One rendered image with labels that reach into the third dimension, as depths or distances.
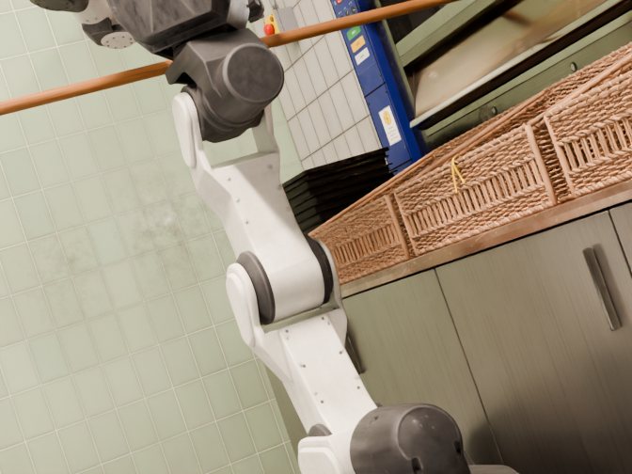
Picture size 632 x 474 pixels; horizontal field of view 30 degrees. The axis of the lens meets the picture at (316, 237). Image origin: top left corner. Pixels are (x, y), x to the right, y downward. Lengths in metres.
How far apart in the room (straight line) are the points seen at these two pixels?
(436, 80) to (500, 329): 1.17
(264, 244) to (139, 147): 1.89
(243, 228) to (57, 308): 1.75
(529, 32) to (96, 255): 1.72
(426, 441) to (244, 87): 0.68
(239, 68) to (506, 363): 0.75
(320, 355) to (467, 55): 1.19
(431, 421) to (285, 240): 0.50
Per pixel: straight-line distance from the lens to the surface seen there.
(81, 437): 3.87
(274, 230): 2.20
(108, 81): 2.73
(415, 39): 3.31
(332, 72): 3.80
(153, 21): 2.19
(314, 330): 2.21
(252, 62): 2.09
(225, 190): 2.22
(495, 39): 3.00
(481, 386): 2.39
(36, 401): 3.85
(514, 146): 2.14
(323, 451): 2.05
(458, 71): 3.16
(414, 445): 1.88
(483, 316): 2.30
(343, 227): 2.85
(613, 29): 2.63
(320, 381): 2.16
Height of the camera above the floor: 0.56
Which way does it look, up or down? 3 degrees up
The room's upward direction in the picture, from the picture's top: 19 degrees counter-clockwise
